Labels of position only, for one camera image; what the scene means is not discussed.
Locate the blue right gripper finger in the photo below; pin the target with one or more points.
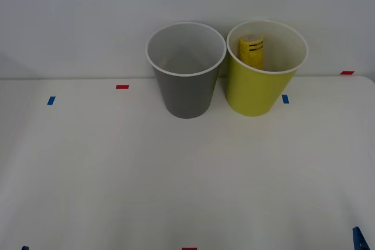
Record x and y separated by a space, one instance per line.
359 242

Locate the yellow bottle with black cap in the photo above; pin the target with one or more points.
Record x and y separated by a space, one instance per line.
252 54

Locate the yellow-green plastic waste bin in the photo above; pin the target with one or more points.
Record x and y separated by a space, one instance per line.
252 92

